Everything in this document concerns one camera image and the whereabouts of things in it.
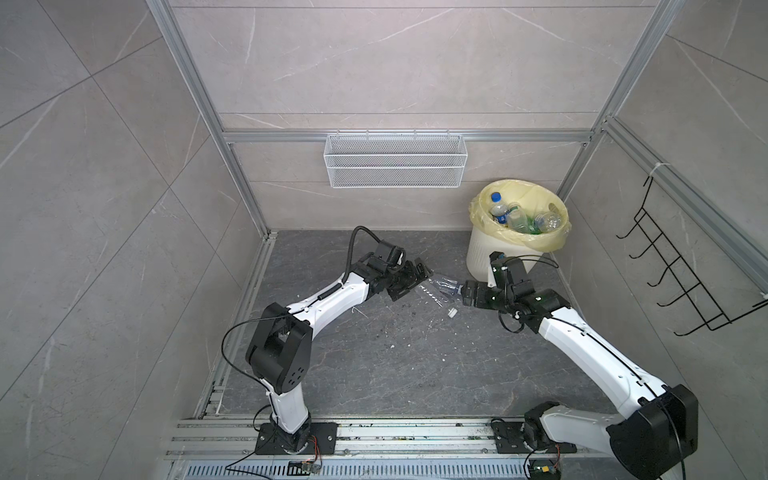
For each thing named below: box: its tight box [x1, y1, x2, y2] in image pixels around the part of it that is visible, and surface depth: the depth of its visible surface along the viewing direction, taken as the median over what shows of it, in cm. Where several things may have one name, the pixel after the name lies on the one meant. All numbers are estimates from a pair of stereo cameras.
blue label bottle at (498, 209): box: [490, 191, 509, 224], surface depth 100 cm
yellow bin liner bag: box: [469, 178, 572, 253], surface depth 92 cm
